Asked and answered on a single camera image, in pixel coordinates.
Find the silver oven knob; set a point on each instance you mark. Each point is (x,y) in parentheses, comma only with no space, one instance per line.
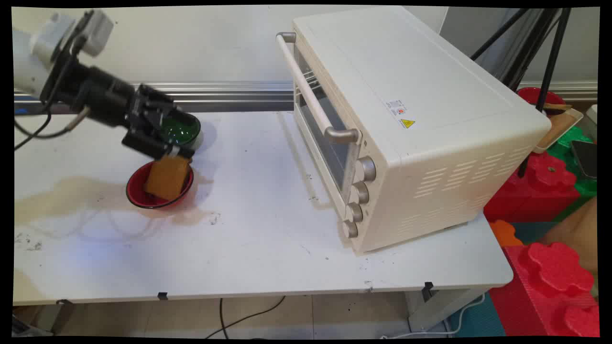
(367,169)
(361,192)
(355,212)
(350,229)

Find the red bowl with black rim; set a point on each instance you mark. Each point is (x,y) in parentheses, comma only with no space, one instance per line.
(136,191)

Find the green foam block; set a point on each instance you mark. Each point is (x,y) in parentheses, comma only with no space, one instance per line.
(571,138)

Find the brown toast slice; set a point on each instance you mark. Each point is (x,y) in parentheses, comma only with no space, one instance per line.
(166,179)

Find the cream toaster oven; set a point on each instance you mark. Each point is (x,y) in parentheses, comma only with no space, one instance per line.
(430,119)

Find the aluminium rail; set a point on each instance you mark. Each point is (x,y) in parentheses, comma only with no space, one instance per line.
(239,95)

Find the person's bare leg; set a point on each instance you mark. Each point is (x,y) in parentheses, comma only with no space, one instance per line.
(576,236)

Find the dark green bowl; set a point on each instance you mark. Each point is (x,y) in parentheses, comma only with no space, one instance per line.
(184,131)

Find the white table leg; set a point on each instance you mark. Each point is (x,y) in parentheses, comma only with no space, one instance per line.
(440,308)

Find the black camera tripod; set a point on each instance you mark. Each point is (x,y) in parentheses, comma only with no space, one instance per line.
(550,62)

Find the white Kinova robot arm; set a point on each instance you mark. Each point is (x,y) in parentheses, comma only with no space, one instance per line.
(28,57)

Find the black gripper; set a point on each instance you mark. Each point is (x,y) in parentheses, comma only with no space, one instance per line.
(107,98)

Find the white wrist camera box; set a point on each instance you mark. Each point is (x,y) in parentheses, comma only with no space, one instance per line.
(98,31)

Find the orange foam piece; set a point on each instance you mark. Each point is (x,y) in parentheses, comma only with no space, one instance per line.
(504,234)

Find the black tablet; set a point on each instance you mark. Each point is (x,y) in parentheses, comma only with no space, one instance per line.
(587,157)

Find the wooden tray with cream rim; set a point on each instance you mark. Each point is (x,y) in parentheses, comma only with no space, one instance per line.
(562,126)

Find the plain red bowl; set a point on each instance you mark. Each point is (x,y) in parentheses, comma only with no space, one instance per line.
(530,95)

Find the large red foam block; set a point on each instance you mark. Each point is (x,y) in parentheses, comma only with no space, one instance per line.
(550,286)

